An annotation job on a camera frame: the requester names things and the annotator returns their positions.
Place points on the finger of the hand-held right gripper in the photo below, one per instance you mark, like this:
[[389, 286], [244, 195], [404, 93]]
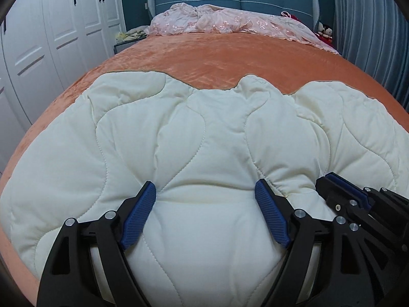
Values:
[[351, 190], [335, 198]]

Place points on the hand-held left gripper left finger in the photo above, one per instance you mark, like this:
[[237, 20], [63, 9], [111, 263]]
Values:
[[139, 217]]

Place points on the yellow-green cloth pile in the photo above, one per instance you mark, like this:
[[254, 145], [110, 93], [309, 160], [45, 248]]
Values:
[[131, 34]]

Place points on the blue-grey curtain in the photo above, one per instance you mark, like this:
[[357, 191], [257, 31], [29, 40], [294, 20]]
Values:
[[367, 32]]

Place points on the orange plush blanket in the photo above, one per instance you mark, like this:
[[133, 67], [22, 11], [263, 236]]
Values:
[[207, 57]]

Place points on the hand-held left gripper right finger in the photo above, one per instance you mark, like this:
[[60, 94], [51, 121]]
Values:
[[271, 212]]

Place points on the pink floral quilt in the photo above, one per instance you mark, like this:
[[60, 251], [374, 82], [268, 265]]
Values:
[[223, 20]]

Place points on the red cloth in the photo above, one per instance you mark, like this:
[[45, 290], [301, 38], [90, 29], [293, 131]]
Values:
[[324, 39]]

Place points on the white wardrobe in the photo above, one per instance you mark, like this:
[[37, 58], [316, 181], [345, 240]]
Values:
[[48, 38]]

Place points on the dark nightstand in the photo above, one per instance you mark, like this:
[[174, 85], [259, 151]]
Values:
[[123, 47]]

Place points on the cream quilted jacket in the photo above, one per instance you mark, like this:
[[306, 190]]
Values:
[[207, 153]]

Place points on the plush doll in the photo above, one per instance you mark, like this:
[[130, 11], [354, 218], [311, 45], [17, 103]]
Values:
[[325, 30]]

